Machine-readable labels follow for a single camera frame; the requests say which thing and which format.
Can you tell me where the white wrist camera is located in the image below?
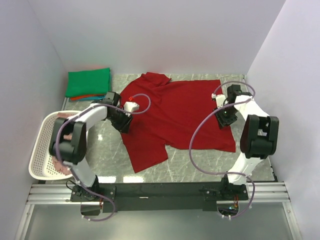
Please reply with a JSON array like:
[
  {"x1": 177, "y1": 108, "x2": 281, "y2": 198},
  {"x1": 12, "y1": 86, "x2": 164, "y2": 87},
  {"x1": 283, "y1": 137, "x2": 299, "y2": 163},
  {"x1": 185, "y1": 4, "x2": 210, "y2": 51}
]
[
  {"x1": 211, "y1": 93, "x2": 228, "y2": 108},
  {"x1": 123, "y1": 101, "x2": 140, "y2": 114}
]

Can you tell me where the red t shirt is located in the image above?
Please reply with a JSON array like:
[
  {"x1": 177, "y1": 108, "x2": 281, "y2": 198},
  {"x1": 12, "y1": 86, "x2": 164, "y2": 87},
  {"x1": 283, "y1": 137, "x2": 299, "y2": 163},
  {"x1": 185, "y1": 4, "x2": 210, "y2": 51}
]
[{"x1": 120, "y1": 72, "x2": 221, "y2": 173}]

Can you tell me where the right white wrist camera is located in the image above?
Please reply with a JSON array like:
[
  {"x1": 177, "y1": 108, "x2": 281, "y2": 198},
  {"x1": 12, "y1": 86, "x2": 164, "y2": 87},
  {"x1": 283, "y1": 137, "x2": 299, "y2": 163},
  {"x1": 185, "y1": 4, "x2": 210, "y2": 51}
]
[{"x1": 211, "y1": 93, "x2": 228, "y2": 108}]

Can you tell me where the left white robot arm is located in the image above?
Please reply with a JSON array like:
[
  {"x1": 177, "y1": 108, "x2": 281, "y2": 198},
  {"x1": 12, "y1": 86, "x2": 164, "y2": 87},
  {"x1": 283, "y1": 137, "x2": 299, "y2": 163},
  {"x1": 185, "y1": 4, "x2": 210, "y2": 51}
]
[{"x1": 49, "y1": 92, "x2": 140, "y2": 201}]

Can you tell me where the orange folded t shirt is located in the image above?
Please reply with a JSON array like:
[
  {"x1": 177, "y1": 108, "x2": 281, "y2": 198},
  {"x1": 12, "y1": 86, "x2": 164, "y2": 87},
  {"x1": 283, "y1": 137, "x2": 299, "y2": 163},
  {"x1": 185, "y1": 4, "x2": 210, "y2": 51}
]
[{"x1": 69, "y1": 94, "x2": 106, "y2": 102}]

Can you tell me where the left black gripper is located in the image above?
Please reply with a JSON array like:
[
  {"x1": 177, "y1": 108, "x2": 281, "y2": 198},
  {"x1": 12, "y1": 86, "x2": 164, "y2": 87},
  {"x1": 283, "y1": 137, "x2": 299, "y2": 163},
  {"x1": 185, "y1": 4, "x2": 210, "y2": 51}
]
[{"x1": 107, "y1": 108, "x2": 134, "y2": 134}]

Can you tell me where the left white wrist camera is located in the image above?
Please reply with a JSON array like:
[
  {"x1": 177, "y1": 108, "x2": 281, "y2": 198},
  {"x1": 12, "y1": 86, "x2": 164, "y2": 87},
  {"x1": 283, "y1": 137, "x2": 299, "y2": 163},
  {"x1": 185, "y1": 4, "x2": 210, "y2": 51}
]
[{"x1": 123, "y1": 101, "x2": 140, "y2": 114}]

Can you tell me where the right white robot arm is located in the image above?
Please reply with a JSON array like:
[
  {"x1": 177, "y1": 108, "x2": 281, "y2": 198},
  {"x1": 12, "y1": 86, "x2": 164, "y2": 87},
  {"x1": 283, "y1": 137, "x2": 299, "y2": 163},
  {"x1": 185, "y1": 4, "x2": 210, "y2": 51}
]
[{"x1": 211, "y1": 84, "x2": 280, "y2": 200}]

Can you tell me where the teal folded t shirt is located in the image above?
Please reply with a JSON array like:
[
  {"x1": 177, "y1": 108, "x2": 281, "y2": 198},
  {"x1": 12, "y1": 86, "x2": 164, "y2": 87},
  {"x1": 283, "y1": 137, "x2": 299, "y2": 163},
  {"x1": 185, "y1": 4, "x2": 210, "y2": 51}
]
[{"x1": 78, "y1": 94, "x2": 106, "y2": 101}]

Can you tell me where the green folded t shirt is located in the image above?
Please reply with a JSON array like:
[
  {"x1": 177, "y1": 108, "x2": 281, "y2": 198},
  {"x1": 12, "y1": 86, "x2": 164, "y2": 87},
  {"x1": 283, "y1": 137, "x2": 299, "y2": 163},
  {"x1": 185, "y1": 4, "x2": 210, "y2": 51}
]
[{"x1": 65, "y1": 68, "x2": 111, "y2": 98}]

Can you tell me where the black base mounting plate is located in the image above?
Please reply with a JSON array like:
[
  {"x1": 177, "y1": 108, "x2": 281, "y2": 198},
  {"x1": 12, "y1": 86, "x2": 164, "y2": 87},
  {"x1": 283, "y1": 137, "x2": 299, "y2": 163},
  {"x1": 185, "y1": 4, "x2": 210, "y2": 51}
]
[{"x1": 70, "y1": 180, "x2": 249, "y2": 213}]

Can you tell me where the pink t shirt in basket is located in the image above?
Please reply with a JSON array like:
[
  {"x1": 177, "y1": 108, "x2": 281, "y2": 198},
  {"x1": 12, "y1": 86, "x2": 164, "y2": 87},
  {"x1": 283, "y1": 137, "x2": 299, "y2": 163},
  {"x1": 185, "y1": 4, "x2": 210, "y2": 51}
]
[{"x1": 49, "y1": 111, "x2": 77, "y2": 176}]

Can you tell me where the aluminium rail frame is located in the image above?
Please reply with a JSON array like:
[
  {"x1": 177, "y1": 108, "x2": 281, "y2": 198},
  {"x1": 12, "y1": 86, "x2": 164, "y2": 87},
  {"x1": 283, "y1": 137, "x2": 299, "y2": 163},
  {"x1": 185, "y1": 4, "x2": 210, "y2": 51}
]
[{"x1": 17, "y1": 182, "x2": 302, "y2": 240}]

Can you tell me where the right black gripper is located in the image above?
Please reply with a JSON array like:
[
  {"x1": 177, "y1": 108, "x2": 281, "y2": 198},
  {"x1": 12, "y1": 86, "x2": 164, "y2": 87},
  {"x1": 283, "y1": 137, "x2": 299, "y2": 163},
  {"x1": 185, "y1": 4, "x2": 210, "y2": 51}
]
[{"x1": 212, "y1": 104, "x2": 238, "y2": 130}]

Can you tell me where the white plastic laundry basket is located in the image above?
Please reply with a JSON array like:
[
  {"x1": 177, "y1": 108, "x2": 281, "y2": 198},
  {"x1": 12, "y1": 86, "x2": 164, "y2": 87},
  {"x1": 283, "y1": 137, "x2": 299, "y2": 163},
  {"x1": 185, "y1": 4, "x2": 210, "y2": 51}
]
[{"x1": 28, "y1": 110, "x2": 80, "y2": 181}]

